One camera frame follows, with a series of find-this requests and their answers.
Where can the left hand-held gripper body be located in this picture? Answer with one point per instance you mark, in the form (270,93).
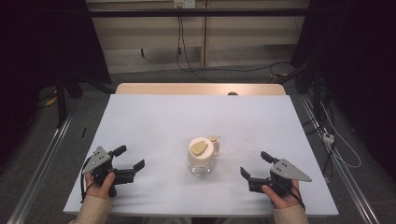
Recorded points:
(99,159)

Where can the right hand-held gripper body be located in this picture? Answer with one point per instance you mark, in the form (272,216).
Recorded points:
(288,172)

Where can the glass jar with cream lid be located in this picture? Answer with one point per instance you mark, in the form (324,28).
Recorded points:
(200,158)

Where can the person's right hand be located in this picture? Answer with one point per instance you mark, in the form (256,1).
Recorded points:
(285,202)

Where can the person's left hand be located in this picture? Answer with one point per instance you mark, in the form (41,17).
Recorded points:
(98,190)

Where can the small black stick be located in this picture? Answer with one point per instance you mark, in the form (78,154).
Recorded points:
(83,132)

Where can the small cream spoon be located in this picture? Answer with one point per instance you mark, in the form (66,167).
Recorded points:
(215,145)

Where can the white power strip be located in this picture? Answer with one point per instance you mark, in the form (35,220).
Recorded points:
(328,137)

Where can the black metal stand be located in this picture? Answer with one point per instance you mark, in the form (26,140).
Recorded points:
(61,99)

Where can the dark round table grommet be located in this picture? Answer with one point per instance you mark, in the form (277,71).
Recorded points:
(232,93)

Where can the yellow floor tape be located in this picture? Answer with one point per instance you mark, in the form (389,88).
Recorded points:
(51,101)

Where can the wooden table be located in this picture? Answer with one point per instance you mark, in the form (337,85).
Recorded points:
(186,88)

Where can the black curtain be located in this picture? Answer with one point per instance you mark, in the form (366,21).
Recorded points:
(40,46)
(358,62)

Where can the metal floor rail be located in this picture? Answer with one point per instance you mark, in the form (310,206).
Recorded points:
(339,168)
(40,161)

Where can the black horizontal frame bar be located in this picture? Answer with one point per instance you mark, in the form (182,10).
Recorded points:
(199,12)

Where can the white wall socket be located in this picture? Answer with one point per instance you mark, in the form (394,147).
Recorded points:
(184,3)

